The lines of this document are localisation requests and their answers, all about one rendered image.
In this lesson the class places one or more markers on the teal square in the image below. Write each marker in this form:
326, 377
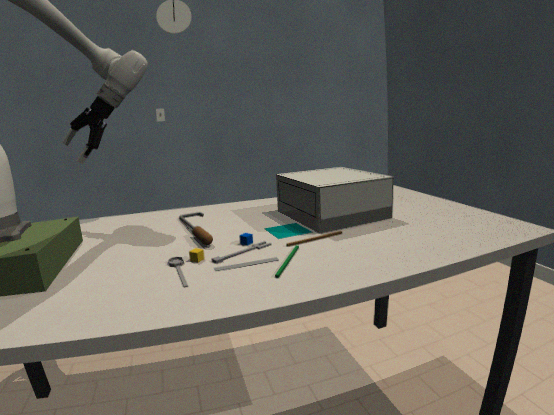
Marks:
288, 230

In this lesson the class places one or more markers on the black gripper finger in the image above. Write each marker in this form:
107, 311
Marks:
94, 138
76, 125

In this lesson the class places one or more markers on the green flat bar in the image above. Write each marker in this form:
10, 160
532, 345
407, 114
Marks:
279, 272

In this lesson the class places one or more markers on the grey wrench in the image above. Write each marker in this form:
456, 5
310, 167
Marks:
258, 246

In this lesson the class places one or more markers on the grey spoon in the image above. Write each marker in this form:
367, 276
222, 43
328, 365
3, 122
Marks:
177, 262

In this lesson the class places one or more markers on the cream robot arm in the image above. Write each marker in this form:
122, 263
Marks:
123, 75

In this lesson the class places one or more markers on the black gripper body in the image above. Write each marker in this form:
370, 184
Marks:
100, 111

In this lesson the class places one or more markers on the yellow cube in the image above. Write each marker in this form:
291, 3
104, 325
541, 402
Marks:
196, 255

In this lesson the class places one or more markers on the blue cube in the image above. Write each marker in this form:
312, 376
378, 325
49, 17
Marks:
246, 239

